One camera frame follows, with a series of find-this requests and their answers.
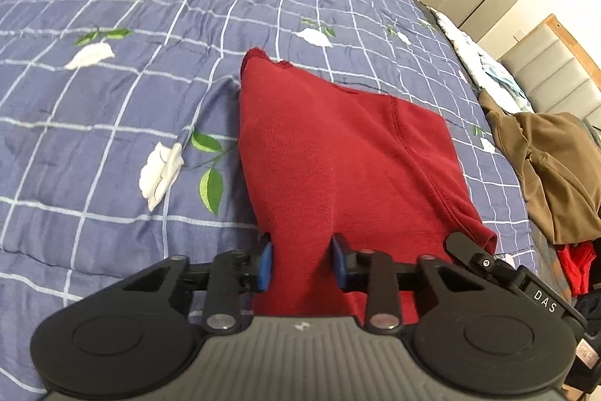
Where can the bright red cloth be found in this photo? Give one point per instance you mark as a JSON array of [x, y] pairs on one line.
[[577, 267]]

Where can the grey cloth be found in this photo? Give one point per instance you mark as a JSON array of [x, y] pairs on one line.
[[590, 127]]

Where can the black cloth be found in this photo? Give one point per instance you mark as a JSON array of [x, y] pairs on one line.
[[589, 307]]

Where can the light blue printed cloth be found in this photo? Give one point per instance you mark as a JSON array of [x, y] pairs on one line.
[[483, 58]]

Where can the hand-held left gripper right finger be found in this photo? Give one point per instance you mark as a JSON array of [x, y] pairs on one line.
[[339, 264]]

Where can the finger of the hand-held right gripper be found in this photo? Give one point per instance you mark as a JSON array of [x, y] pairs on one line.
[[474, 253]]

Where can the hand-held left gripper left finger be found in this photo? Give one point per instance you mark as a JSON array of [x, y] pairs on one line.
[[264, 264]]

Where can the grey padded wooden headboard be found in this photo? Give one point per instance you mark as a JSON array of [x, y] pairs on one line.
[[549, 62]]

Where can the brown garment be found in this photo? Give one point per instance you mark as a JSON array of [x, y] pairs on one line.
[[554, 175]]

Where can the red long-sleeved sweater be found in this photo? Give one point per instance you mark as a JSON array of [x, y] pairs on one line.
[[338, 156]]

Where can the blue checked floral quilt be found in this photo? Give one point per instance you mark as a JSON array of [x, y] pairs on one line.
[[117, 124]]

